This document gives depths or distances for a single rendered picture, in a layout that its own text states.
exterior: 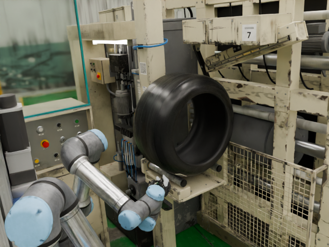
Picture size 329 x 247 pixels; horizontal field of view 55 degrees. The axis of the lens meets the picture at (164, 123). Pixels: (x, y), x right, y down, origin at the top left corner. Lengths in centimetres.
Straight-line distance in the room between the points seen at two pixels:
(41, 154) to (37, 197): 133
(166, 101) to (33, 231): 99
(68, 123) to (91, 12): 890
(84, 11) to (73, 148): 969
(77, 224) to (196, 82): 100
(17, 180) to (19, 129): 19
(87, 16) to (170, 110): 944
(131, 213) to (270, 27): 111
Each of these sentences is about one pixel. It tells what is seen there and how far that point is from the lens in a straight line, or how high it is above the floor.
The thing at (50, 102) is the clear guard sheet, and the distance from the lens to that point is 215.
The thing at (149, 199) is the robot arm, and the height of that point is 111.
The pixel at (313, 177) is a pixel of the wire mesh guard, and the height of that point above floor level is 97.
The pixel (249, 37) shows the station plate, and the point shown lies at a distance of 171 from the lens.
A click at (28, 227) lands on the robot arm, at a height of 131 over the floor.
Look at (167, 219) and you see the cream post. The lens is 241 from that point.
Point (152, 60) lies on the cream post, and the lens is 199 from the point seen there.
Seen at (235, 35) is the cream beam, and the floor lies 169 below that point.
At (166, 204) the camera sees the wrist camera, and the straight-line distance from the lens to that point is 154.
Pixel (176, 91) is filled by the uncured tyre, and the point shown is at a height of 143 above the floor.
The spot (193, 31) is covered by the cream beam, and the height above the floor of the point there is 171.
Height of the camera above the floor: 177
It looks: 17 degrees down
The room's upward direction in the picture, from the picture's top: 4 degrees counter-clockwise
